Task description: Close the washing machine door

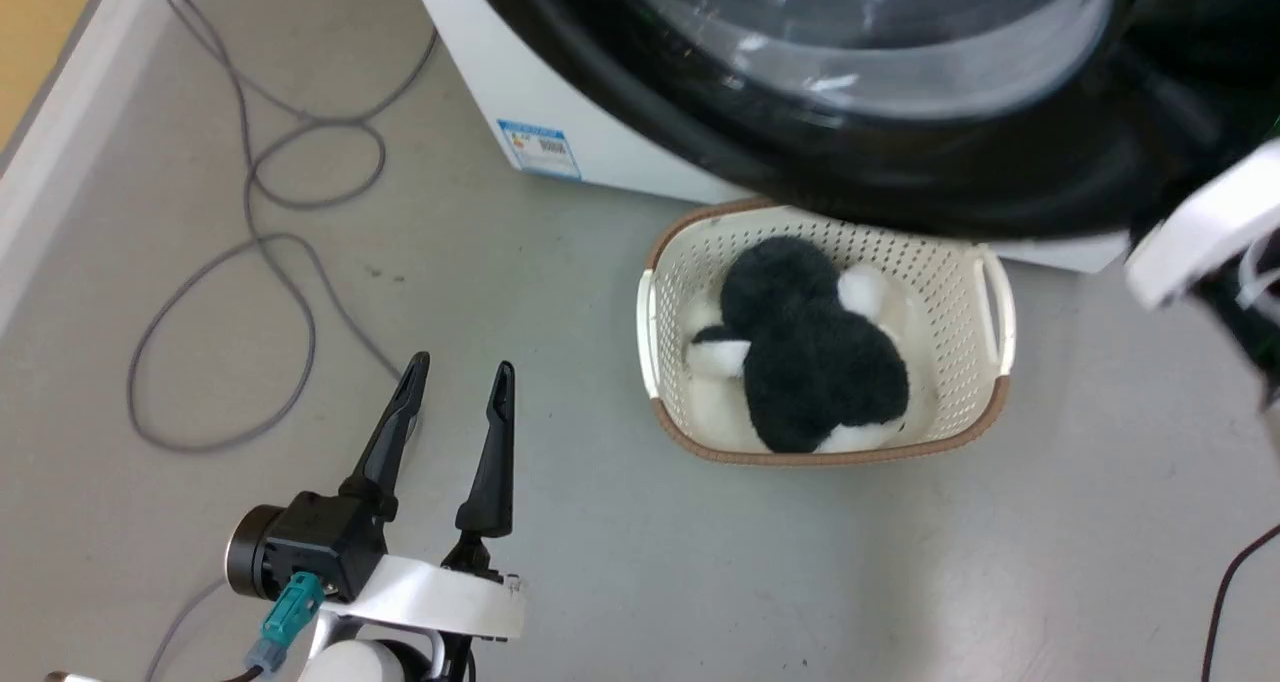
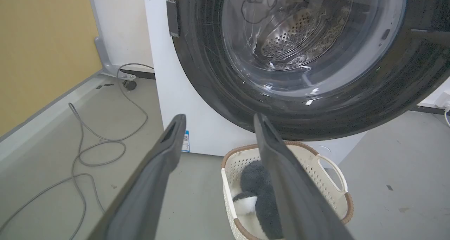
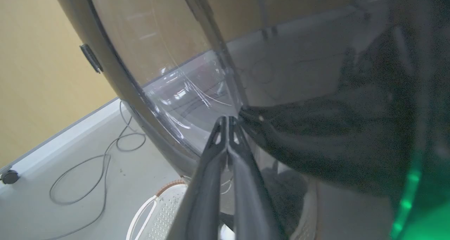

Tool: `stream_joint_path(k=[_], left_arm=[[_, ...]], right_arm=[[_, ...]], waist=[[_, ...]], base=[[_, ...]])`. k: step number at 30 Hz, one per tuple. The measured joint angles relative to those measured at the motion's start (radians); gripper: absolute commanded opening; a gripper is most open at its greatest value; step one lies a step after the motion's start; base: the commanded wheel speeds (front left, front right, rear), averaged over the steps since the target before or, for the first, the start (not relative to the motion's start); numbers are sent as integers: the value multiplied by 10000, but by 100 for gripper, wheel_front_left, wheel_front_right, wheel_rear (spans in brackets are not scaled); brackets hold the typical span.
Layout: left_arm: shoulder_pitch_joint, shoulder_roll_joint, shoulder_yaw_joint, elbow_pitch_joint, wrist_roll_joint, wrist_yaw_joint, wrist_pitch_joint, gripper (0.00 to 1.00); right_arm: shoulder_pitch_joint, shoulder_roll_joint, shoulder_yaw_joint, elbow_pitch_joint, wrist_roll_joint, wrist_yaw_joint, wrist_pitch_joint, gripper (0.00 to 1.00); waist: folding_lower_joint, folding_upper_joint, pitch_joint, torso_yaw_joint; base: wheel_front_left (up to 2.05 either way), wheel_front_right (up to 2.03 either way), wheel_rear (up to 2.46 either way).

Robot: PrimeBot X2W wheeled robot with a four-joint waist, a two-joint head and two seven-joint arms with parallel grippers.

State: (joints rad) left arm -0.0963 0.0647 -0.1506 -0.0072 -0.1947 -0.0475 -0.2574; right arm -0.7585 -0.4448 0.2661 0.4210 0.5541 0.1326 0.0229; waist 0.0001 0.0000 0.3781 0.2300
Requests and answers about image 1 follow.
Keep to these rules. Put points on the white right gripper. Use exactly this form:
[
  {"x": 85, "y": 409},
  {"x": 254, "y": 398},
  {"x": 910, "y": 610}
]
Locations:
[{"x": 1210, "y": 227}]

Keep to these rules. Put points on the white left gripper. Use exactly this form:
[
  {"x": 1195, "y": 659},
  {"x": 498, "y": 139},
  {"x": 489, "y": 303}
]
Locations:
[{"x": 430, "y": 597}]

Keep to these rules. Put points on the black and white plush toy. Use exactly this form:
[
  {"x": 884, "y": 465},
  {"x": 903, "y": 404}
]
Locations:
[{"x": 810, "y": 362}]

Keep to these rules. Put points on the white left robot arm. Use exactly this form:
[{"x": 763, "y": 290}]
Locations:
[{"x": 365, "y": 664}]

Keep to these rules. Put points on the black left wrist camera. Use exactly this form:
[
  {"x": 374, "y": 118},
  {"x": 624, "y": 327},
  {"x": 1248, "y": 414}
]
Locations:
[{"x": 310, "y": 547}]

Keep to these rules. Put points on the black glass washing machine door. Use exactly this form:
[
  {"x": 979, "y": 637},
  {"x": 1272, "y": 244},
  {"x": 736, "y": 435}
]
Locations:
[{"x": 850, "y": 152}]

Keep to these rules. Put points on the blue energy label sticker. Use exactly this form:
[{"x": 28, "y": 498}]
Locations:
[{"x": 540, "y": 149}]

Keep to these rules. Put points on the cream perforated laundry basket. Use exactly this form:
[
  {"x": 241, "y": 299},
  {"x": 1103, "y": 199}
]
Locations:
[{"x": 960, "y": 292}]

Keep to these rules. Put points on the white washing machine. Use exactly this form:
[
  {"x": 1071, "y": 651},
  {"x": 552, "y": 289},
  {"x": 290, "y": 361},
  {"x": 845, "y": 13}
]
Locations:
[{"x": 520, "y": 72}]

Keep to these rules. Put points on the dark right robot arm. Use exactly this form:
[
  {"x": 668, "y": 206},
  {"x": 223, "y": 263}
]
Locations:
[{"x": 1250, "y": 332}]

